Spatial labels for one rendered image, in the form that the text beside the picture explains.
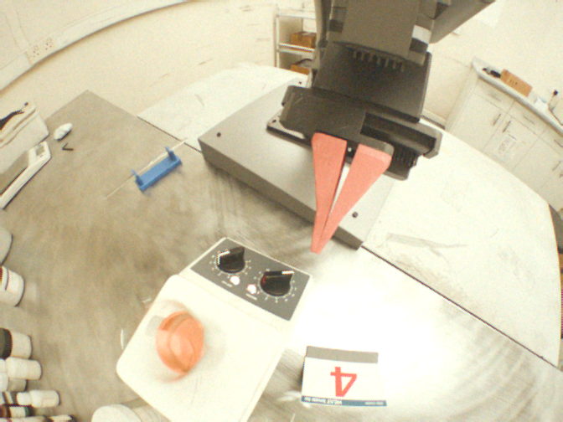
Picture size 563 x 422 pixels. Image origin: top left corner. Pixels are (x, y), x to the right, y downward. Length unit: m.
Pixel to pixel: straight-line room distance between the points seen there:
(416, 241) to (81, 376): 0.55
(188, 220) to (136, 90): 1.33
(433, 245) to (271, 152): 0.31
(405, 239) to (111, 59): 1.57
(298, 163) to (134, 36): 1.40
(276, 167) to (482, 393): 0.47
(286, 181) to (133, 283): 0.28
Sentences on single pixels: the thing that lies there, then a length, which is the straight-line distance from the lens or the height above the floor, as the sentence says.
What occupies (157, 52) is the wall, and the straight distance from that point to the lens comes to 1.65.
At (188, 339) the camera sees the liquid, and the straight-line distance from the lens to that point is 0.17.
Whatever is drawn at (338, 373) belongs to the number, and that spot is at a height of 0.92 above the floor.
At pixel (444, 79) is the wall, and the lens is 2.97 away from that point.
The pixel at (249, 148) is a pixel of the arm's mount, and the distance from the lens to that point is 0.37.
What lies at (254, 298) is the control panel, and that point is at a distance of 0.22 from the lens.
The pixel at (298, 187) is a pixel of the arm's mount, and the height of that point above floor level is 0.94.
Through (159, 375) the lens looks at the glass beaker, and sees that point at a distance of 0.15.
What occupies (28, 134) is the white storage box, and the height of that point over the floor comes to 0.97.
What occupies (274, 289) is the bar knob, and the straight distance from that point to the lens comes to 0.23.
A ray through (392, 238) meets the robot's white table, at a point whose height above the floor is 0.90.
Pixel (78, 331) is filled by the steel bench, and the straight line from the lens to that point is 0.42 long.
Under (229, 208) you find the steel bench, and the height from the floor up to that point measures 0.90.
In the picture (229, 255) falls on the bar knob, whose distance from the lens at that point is 0.23.
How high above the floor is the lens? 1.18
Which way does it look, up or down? 56 degrees down
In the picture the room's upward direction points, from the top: straight up
